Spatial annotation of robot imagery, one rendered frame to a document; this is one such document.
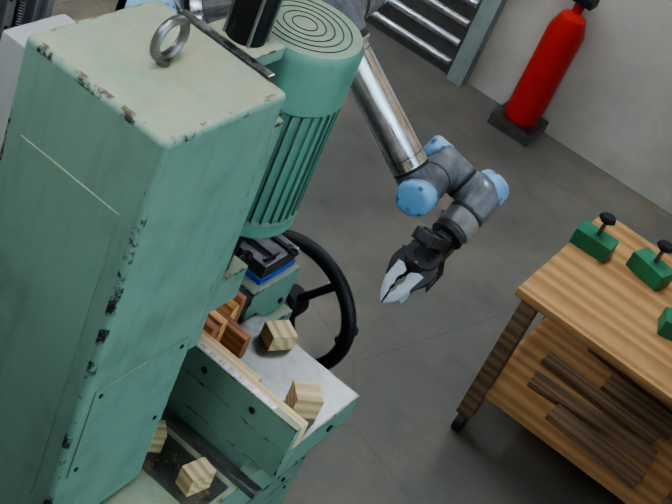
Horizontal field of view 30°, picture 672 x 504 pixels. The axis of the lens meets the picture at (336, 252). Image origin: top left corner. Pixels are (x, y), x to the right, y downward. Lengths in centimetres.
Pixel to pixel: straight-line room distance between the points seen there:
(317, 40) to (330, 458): 176
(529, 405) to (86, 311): 206
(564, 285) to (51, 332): 191
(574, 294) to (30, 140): 200
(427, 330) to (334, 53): 218
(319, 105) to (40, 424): 55
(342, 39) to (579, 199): 311
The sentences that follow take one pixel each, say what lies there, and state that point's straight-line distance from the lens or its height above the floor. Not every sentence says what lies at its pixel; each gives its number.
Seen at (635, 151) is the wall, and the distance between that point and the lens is 492.
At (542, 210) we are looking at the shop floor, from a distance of 455.
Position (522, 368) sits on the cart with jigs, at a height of 18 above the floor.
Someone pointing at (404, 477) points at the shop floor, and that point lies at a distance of 330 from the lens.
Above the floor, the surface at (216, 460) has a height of 81.
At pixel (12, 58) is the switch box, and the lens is 152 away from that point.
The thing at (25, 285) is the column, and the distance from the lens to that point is 158.
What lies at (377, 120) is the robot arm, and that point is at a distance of 236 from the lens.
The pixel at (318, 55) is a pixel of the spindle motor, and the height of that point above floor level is 150.
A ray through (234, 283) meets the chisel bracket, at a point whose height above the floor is 104.
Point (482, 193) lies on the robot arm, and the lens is 251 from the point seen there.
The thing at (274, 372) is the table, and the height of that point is 90.
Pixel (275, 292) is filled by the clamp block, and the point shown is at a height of 93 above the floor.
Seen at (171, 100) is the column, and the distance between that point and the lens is 140.
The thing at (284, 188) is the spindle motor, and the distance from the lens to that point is 174.
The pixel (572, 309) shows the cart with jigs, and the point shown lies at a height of 53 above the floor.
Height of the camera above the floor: 227
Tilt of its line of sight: 36 degrees down
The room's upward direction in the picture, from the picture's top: 25 degrees clockwise
